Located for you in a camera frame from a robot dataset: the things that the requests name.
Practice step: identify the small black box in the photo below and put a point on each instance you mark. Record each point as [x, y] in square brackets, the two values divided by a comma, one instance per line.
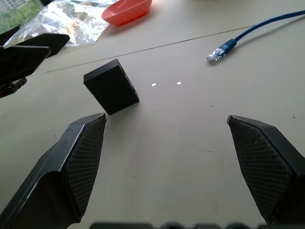
[112, 89]

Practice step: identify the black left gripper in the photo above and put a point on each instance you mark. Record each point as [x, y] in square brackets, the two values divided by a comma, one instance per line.
[10, 88]

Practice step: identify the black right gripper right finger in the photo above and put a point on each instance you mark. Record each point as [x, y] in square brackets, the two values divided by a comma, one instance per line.
[264, 164]

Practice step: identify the clear crinkled plastic bag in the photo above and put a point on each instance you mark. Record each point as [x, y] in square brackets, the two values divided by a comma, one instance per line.
[66, 22]

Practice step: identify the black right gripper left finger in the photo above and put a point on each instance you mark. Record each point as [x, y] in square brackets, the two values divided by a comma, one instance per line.
[59, 171]

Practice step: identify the red perforated plastic basket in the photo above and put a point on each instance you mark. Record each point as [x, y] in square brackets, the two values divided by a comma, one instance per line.
[127, 12]

